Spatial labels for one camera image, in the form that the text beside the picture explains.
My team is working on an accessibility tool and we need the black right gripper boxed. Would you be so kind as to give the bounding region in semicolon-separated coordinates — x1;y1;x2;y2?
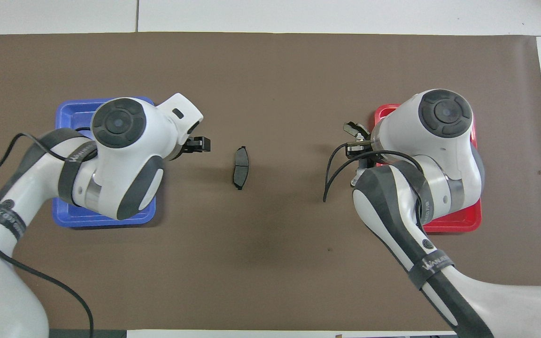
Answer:
344;122;377;166

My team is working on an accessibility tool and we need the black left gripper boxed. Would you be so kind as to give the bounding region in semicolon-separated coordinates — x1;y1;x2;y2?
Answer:
174;137;212;160

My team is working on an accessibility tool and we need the small dark brake pad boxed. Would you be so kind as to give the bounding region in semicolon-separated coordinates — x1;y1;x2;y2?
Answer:
232;146;250;191

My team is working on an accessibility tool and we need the brown table mat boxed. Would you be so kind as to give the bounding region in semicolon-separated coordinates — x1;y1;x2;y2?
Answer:
0;32;541;331

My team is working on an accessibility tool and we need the blue plastic tray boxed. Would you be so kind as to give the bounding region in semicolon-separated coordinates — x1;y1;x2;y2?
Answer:
53;97;157;229

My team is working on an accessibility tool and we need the red plastic tray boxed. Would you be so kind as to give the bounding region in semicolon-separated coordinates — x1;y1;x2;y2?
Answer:
374;104;482;233

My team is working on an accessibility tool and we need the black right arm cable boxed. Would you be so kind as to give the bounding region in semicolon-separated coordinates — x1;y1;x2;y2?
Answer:
323;138;427;235

